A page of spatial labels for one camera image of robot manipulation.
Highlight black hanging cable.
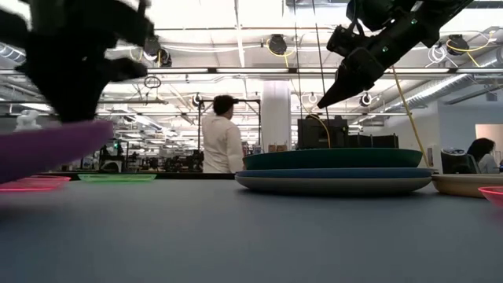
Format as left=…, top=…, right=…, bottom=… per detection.
left=292, top=0, right=304, bottom=119
left=311, top=0, right=332, bottom=119

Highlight dark blue plastic plate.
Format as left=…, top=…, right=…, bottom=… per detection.
left=235, top=167, right=435, bottom=180

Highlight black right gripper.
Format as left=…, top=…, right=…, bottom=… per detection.
left=316, top=6, right=442, bottom=110

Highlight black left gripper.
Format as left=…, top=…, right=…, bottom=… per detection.
left=0, top=0, right=155, bottom=124

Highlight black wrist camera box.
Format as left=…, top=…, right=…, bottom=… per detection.
left=326, top=24, right=373, bottom=57

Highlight person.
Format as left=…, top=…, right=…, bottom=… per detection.
left=201, top=94, right=246, bottom=175
left=466, top=137, right=503, bottom=175

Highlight white round pillar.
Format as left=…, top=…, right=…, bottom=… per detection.
left=261, top=80, right=292, bottom=153

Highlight yellow pole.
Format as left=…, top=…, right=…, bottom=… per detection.
left=391, top=65, right=431, bottom=169

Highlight grey plastic plate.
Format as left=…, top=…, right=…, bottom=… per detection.
left=234, top=175, right=433, bottom=196

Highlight silver ceiling air duct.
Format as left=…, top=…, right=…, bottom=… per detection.
left=383, top=72, right=503, bottom=114

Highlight pink translucent plastic plate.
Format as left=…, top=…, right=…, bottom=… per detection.
left=0, top=175, right=72, bottom=193
left=477, top=186, right=503, bottom=208

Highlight black hanging cable ring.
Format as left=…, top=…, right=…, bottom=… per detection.
left=143, top=75, right=163, bottom=90

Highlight black office chair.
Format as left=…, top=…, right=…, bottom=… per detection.
left=440, top=147, right=479, bottom=175

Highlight black workstation frame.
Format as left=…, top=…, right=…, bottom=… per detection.
left=80, top=138, right=130, bottom=173

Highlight black partition panels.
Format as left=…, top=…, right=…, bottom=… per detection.
left=347, top=134, right=400, bottom=150

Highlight green translucent plastic plate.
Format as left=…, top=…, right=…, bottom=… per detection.
left=77, top=173, right=158, bottom=183

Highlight beige plastic plate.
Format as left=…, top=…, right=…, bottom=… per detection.
left=431, top=173, right=503, bottom=199

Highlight yellow hanging cable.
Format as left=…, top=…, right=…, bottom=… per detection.
left=306, top=112, right=332, bottom=149

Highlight dark green plastic plate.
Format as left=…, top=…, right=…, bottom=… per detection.
left=242, top=147, right=424, bottom=171

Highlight purple plastic plate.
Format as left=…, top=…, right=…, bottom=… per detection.
left=0, top=119, right=116, bottom=185

